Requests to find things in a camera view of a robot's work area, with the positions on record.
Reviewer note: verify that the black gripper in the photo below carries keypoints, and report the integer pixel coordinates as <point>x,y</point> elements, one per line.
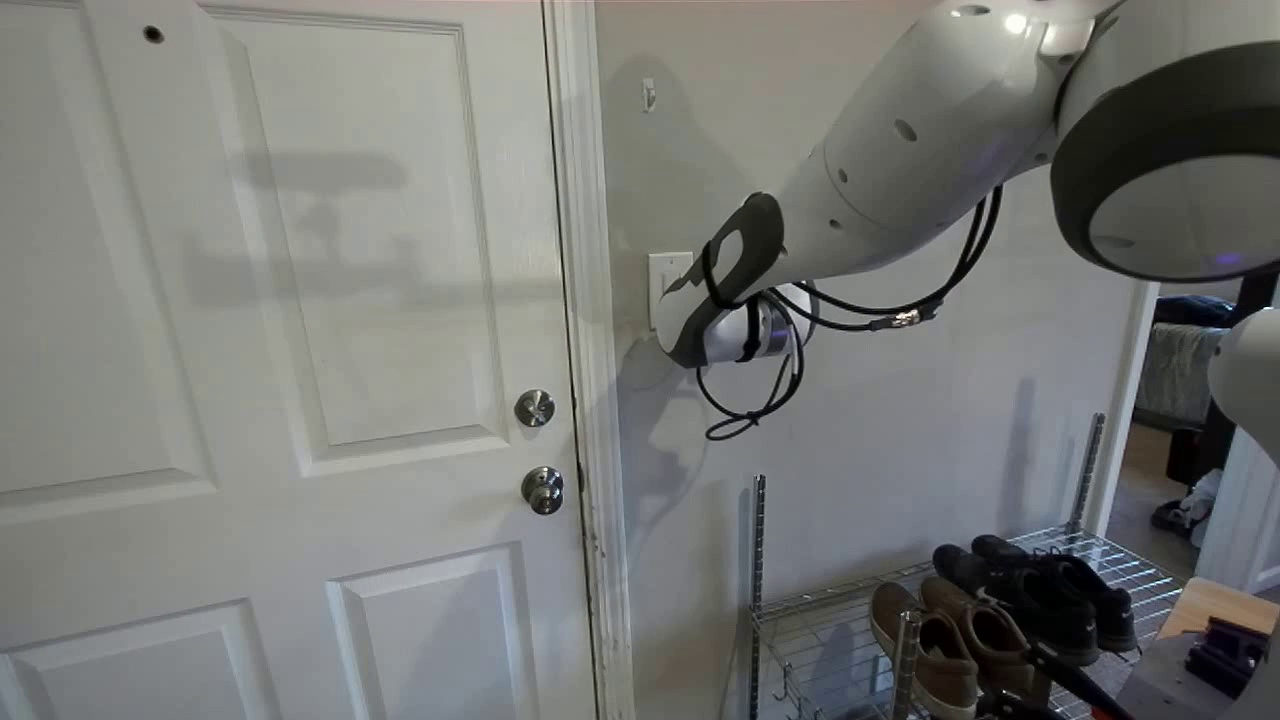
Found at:
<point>700,335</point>

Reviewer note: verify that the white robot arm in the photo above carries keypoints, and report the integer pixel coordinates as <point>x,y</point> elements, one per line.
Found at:
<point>906,145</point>

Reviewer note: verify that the silver deadbolt lock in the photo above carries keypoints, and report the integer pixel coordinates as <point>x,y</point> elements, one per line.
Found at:
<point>533,410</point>

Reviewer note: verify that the silver door knob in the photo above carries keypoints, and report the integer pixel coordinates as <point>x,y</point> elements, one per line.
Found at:
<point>542,491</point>

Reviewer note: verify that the tan suede shoe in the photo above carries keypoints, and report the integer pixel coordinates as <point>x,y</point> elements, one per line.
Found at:
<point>935,654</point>
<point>1002,640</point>

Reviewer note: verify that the white panel door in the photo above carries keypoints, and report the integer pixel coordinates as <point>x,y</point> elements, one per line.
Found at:
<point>264,335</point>

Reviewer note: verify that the black shoe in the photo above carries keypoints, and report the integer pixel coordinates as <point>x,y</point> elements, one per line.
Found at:
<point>1102,603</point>
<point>1042,605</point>

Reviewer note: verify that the dark background furniture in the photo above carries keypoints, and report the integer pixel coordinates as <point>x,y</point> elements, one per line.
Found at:
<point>1186,384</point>

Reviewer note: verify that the white cabinet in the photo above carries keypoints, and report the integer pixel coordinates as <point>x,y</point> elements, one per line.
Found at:
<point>1244,533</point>

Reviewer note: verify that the wooden table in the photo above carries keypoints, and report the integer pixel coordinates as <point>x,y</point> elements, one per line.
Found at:
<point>1222,605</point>

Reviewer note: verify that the small black box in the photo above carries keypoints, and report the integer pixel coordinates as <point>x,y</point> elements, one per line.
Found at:
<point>1224,657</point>

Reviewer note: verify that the white door frame trim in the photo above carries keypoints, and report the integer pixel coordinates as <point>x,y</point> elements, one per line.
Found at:
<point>585,264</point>

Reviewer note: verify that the small wall hook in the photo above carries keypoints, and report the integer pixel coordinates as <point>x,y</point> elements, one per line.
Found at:
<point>649,94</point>

